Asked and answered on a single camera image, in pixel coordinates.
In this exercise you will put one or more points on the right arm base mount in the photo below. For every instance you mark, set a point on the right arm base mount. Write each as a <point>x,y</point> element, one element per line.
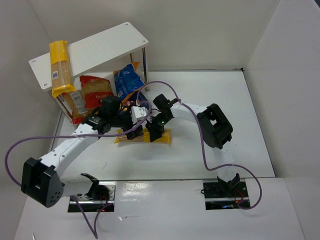
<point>215,199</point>

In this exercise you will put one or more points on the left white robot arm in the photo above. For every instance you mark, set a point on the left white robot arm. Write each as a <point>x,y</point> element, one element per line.
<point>41,178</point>

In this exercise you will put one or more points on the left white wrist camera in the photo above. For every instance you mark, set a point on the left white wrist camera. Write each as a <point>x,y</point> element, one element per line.
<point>139,114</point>

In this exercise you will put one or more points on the dark blue Barilla pasta box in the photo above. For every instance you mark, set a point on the dark blue Barilla pasta box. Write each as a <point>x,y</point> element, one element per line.
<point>130,100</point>

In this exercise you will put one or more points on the yellow spaghetti bag on shelf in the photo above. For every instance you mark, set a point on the yellow spaghetti bag on shelf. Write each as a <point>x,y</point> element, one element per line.
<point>61,74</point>

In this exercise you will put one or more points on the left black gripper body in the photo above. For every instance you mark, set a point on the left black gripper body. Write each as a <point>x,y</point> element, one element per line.
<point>133,130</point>

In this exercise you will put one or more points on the white two-tier shelf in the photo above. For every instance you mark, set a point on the white two-tier shelf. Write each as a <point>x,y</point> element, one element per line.
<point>108,45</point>

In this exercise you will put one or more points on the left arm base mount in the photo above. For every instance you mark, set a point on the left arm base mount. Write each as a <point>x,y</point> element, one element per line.
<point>103,199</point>

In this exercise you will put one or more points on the blue pasta bag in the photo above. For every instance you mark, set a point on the blue pasta bag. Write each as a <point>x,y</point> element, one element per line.
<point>127,80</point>

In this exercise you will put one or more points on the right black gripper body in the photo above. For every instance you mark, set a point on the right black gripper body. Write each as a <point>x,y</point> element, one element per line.
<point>155,129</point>

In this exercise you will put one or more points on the yellow spaghetti bag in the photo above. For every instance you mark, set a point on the yellow spaghetti bag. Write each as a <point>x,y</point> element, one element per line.
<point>145,138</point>
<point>61,74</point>

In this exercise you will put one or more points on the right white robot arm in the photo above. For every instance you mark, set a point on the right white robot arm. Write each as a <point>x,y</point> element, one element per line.
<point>215,132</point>

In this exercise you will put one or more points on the red pasta bag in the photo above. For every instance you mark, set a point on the red pasta bag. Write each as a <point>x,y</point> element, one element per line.
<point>91,95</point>

